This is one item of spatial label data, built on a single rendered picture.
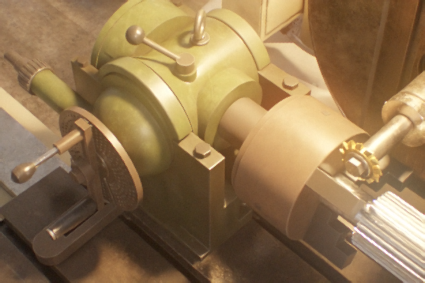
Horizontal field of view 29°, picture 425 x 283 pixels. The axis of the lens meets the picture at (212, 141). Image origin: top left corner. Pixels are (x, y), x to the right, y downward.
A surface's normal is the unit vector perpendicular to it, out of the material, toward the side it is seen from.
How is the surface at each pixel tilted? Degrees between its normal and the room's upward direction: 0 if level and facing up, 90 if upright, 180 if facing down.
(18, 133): 0
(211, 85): 20
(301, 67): 0
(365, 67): 90
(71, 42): 0
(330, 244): 65
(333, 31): 90
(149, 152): 76
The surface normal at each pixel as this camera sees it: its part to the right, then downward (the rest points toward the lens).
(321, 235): -0.64, 0.22
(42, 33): 0.00, -0.65
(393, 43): -0.71, 0.54
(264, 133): -0.33, -0.31
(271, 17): 0.71, 0.54
